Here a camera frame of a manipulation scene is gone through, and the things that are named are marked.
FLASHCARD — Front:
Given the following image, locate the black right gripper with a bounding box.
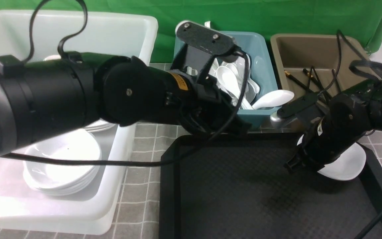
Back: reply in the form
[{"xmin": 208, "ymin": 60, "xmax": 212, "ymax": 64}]
[{"xmin": 284, "ymin": 118, "xmax": 360, "ymax": 173}]

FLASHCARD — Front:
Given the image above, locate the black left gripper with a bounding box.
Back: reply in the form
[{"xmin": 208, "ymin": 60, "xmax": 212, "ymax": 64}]
[{"xmin": 164, "ymin": 71, "xmax": 251, "ymax": 136}]

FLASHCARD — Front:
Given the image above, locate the white bowl tray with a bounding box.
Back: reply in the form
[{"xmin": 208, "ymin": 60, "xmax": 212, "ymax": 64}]
[{"xmin": 294, "ymin": 135, "xmax": 366, "ymax": 181}]

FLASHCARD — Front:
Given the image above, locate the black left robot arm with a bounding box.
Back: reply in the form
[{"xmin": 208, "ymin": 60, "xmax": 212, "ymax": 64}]
[{"xmin": 0, "ymin": 53, "xmax": 251, "ymax": 156}]

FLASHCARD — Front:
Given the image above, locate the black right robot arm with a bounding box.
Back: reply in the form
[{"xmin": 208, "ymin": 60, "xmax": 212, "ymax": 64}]
[{"xmin": 285, "ymin": 80, "xmax": 382, "ymax": 173}]

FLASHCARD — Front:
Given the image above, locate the white square plate stack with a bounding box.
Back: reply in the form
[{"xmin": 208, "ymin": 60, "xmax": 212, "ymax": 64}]
[{"xmin": 43, "ymin": 55, "xmax": 115, "ymax": 132}]

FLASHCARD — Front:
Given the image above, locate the pile of white spoons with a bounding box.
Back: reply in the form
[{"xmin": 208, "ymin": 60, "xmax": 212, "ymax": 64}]
[{"xmin": 209, "ymin": 57, "xmax": 261, "ymax": 110}]

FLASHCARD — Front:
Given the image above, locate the white spoon on bin rim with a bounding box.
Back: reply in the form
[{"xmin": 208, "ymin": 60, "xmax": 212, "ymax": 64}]
[{"xmin": 252, "ymin": 90, "xmax": 294, "ymax": 110}]

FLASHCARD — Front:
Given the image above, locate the black chopstick in brown bin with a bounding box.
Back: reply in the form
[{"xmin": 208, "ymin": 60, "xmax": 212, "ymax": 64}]
[{"xmin": 285, "ymin": 71, "xmax": 320, "ymax": 97}]

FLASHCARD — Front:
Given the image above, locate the brown plastic bin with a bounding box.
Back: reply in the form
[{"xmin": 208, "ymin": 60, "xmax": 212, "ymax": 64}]
[{"xmin": 270, "ymin": 34, "xmax": 368, "ymax": 91}]

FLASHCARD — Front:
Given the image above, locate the teal plastic bin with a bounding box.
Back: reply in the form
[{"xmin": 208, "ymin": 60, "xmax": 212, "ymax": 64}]
[{"xmin": 173, "ymin": 31, "xmax": 282, "ymax": 130}]

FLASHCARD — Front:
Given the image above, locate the black serving tray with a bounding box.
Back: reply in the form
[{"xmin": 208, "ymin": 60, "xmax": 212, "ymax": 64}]
[{"xmin": 158, "ymin": 133, "xmax": 382, "ymax": 239}]

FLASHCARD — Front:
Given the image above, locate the green backdrop cloth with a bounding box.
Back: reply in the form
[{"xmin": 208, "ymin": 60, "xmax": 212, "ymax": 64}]
[{"xmin": 0, "ymin": 0, "xmax": 382, "ymax": 63}]

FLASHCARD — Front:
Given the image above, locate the grey checked tablecloth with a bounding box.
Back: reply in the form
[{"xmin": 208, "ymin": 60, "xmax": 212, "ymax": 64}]
[{"xmin": 0, "ymin": 63, "xmax": 382, "ymax": 239}]

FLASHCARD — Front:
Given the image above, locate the white bowl stack in tub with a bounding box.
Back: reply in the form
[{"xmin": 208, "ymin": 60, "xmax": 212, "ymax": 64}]
[{"xmin": 23, "ymin": 129, "xmax": 102, "ymax": 196}]

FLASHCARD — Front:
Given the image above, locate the large white plastic tub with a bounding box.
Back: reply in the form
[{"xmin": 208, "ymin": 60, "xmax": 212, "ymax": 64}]
[{"xmin": 0, "ymin": 10, "xmax": 158, "ymax": 235}]

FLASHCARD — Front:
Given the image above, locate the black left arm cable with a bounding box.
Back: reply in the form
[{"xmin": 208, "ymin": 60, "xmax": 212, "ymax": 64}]
[{"xmin": 0, "ymin": 0, "xmax": 248, "ymax": 167}]

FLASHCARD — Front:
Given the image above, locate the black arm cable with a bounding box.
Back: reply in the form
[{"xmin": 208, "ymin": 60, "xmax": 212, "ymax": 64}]
[
  {"xmin": 320, "ymin": 30, "xmax": 382, "ymax": 239},
  {"xmin": 0, "ymin": 0, "xmax": 248, "ymax": 167}
]

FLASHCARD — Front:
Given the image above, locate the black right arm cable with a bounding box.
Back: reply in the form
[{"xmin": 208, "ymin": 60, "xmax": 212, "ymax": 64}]
[{"xmin": 320, "ymin": 30, "xmax": 382, "ymax": 239}]

